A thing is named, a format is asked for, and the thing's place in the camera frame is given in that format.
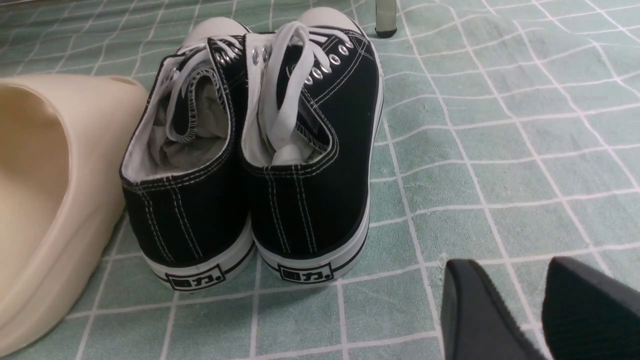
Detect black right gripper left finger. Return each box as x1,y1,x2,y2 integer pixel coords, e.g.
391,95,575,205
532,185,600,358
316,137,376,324
440,259,545,360

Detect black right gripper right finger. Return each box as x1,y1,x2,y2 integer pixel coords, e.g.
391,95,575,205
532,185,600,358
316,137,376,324
542,256,640,360

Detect metal shoe rack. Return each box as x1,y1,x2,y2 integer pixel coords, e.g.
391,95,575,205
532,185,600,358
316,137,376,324
375,0,398,39

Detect green checkered cloth mat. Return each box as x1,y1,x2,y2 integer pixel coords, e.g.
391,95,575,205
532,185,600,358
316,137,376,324
7,0,640,360

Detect black canvas sneaker right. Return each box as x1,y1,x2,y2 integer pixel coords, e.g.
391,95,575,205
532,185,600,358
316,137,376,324
238,7,384,285

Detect black canvas sneaker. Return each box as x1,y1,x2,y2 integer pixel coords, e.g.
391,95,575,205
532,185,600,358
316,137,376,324
119,17,255,293
238,7,384,285

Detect black canvas sneaker left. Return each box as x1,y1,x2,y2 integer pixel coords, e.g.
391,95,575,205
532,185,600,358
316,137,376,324
119,17,255,293

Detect cream slide sandal right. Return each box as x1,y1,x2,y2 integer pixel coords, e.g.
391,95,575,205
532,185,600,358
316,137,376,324
0,73,148,356

